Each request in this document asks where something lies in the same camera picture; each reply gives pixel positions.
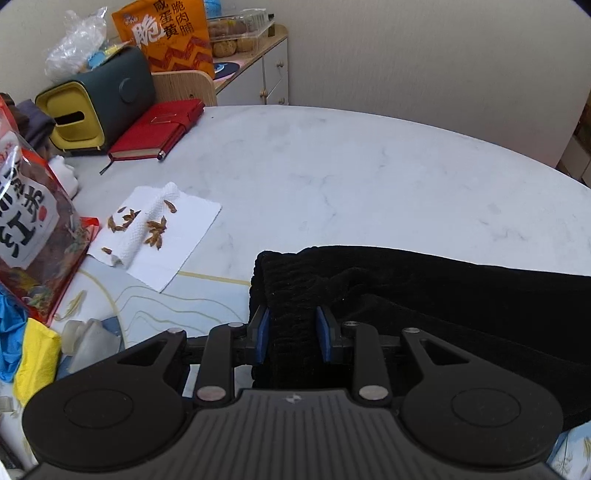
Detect black garment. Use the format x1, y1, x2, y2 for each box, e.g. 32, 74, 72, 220
249, 246, 590, 429

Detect light blue patterned mat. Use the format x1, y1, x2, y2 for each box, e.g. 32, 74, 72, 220
0, 264, 253, 471

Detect white paper towel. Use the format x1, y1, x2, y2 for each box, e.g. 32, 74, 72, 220
88, 182, 221, 292

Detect yellow cloth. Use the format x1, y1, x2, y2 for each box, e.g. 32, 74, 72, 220
13, 318, 61, 407

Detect blue plastic bag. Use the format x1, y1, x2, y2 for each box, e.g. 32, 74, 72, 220
0, 287, 28, 383

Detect red dates bag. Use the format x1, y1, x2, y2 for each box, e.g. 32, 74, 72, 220
0, 103, 100, 324

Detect red notebook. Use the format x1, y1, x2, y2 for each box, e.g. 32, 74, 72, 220
99, 99, 205, 175

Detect wooden chair back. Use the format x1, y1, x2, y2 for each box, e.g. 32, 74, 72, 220
152, 70, 217, 107

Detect white wooden cabinet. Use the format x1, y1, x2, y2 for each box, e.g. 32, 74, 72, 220
214, 24, 290, 106

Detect clear pastry box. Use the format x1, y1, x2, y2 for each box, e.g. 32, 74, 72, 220
207, 8, 274, 59

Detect orange snack bag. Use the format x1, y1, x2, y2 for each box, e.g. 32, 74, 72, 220
111, 0, 214, 77

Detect clear plastic bag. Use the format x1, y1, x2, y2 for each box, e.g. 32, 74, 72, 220
44, 6, 125, 84

